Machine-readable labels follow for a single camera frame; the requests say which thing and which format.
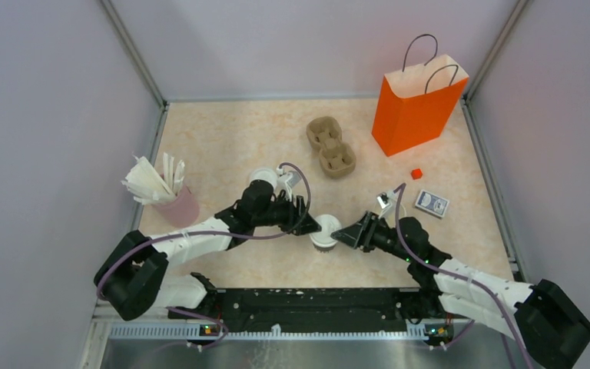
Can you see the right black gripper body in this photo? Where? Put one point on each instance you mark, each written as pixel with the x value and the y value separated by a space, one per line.
pixel 396 250

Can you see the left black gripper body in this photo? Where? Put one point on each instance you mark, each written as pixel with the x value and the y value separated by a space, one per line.
pixel 280 213

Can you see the white plastic cup lid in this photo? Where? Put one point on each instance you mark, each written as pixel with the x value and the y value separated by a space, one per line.
pixel 329 225

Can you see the orange paper bag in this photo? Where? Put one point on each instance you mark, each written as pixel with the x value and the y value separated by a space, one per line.
pixel 416 101

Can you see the black paper coffee cup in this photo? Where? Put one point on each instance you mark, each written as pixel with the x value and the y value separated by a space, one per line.
pixel 324 248

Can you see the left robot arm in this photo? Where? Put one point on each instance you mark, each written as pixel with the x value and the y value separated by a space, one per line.
pixel 132 276

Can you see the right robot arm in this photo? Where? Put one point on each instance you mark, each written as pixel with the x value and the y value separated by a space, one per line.
pixel 541 318

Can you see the blue playing card box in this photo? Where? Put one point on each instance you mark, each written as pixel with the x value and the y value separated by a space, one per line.
pixel 432 204

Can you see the cardboard cup carrier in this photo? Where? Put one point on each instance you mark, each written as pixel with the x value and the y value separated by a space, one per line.
pixel 336 157

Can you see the small orange cube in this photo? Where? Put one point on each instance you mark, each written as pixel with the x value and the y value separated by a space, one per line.
pixel 416 174

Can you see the pink holder cup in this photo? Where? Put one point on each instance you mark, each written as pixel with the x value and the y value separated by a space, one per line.
pixel 182 212

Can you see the white paper napkins bundle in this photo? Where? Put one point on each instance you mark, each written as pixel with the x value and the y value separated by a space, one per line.
pixel 150 187

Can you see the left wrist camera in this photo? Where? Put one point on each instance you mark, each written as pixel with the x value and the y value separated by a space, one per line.
pixel 286 182

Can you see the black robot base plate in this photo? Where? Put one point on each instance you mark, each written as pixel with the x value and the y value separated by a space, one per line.
pixel 329 311

